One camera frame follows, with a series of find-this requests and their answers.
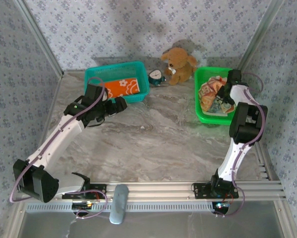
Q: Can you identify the bright orange flower towel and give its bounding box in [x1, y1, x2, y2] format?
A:
[98, 77, 141, 101]

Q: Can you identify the aluminium corner post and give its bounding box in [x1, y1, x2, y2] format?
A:
[237, 0, 285, 72]
[14, 0, 64, 77]

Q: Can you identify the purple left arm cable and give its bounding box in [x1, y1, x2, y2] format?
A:
[9, 76, 108, 219]

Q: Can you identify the small circuit board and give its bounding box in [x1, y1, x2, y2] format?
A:
[72, 201, 93, 210]
[212, 202, 231, 215]

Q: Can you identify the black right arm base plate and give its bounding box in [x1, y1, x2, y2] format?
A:
[192, 182, 239, 200]

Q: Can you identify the green plastic basket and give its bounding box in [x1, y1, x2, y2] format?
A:
[194, 66, 247, 125]

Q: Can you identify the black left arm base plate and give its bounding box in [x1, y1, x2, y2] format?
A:
[61, 183, 107, 200]

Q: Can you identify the grey slotted cable duct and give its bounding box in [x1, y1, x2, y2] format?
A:
[26, 200, 215, 213]

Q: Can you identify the teal alarm clock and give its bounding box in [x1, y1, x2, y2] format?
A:
[148, 69, 167, 87]

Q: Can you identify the pale orange rabbit towel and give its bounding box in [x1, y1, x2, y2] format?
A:
[207, 76, 228, 93]

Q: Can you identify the teal plastic basket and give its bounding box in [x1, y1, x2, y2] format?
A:
[84, 60, 150, 109]

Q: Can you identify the blue orange letter towel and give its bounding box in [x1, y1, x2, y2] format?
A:
[198, 83, 236, 116]

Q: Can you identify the brown teddy bear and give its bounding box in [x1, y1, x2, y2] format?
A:
[160, 47, 198, 86]

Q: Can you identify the grey oval handle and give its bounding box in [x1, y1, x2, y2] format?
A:
[109, 184, 129, 225]

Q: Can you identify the aluminium front rail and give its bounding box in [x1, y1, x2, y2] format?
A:
[16, 180, 287, 202]

